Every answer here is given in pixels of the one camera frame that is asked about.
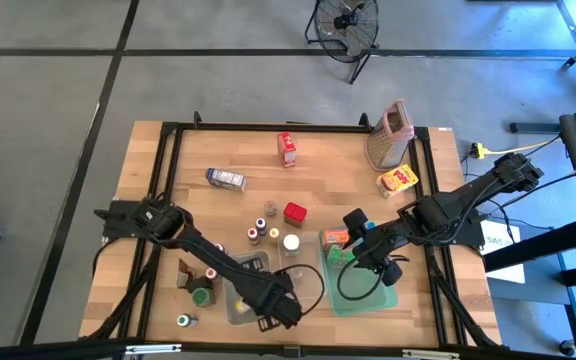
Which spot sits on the brown packet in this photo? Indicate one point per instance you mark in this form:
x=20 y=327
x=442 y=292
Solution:
x=184 y=272

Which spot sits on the black floor fan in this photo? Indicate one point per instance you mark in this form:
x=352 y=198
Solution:
x=345 y=30

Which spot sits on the teal plastic bin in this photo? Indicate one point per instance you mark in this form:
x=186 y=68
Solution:
x=368 y=305

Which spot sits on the small glass spice jar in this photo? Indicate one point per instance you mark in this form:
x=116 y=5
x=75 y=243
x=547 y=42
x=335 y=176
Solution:
x=270 y=208
x=296 y=273

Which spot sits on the black camera rig beam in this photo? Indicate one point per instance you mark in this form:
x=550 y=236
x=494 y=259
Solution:
x=43 y=352

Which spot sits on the white-lidded glass spice jar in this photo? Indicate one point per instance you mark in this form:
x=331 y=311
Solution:
x=291 y=244

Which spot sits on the red-capped dye bottle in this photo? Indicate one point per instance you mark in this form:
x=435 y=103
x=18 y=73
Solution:
x=253 y=234

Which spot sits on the yellow Corn Pops cereal box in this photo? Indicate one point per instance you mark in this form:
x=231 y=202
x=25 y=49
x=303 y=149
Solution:
x=397 y=181

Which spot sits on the black caster wheel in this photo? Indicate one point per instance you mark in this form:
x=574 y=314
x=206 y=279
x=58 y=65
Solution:
x=567 y=347

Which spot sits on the orange cereal box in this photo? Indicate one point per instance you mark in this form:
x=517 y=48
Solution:
x=335 y=238

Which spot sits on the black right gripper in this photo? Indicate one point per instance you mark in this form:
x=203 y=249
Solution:
x=379 y=247

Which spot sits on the small green-capped bottle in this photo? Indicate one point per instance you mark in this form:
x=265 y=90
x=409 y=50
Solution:
x=186 y=320

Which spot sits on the black aluminium table frame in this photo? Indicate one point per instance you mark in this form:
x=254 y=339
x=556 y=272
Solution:
x=268 y=127

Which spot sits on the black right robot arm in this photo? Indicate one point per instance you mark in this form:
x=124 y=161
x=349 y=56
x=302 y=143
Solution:
x=468 y=195

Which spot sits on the red-lidded spice tin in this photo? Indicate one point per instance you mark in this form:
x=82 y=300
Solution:
x=295 y=214

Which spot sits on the green Kellogg's cereal box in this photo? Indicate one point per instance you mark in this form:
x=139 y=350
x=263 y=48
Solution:
x=339 y=257

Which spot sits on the white printed paper sheet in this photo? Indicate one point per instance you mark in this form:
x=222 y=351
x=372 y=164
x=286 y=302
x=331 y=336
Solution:
x=498 y=235

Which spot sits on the green-lidded spice jar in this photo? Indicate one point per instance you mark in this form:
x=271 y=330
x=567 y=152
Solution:
x=203 y=296

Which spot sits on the blue-capped dye bottle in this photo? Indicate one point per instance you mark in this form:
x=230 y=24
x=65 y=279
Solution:
x=261 y=224

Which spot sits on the grey desk foot bar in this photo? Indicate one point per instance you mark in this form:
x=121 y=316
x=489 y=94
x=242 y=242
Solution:
x=533 y=127

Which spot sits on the yellow power strip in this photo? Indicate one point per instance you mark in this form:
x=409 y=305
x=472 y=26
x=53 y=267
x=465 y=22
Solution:
x=478 y=150

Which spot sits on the clear plastic bin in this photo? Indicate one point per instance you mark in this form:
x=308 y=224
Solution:
x=308 y=260

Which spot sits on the red Froot Loops cereal box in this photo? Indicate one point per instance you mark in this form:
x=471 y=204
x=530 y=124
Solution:
x=286 y=150

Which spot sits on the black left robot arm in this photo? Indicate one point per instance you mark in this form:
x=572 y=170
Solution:
x=208 y=255

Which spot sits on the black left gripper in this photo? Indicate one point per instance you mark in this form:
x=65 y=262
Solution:
x=278 y=302

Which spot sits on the yellow-capped dye bottle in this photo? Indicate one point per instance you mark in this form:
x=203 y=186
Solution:
x=274 y=234

